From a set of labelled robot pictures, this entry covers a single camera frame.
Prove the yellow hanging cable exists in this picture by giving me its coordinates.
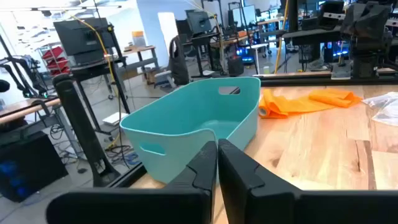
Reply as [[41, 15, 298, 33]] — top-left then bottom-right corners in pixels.
[[71, 15, 121, 150]]

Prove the black floor stand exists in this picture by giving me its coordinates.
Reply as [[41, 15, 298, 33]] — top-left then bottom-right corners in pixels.
[[52, 73, 121, 188]]

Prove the black monitor on stand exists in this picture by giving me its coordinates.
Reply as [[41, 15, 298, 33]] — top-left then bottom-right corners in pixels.
[[53, 17, 114, 66]]

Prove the red plastic storage bin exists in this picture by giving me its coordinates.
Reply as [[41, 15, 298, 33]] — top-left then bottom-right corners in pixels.
[[49, 67, 72, 77], [46, 57, 69, 70], [42, 46, 65, 60]]

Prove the black office chair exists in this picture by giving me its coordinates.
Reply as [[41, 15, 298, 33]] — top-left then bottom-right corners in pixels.
[[169, 35, 190, 86]]

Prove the teal plastic basket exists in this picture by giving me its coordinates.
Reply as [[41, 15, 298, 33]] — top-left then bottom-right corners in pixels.
[[119, 77, 261, 184]]

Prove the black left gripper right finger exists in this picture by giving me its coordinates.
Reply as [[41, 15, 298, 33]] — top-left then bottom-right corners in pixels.
[[218, 138, 398, 224]]

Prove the orange elastic bandage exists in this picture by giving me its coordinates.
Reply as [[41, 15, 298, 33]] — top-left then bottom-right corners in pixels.
[[258, 88, 363, 119]]

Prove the computer with blue lights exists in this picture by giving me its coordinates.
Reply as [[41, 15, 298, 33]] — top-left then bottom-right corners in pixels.
[[236, 46, 259, 65]]

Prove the wooden workbench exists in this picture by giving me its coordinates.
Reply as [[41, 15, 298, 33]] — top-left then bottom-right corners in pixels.
[[123, 45, 159, 72]]

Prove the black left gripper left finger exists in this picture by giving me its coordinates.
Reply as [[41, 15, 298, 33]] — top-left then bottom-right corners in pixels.
[[45, 141, 218, 224]]

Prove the orange-lidded clear container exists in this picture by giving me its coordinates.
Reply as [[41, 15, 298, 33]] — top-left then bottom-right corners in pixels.
[[131, 30, 146, 47]]

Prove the clear plastic bag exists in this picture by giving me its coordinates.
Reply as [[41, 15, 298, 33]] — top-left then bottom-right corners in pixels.
[[362, 91, 398, 127]]

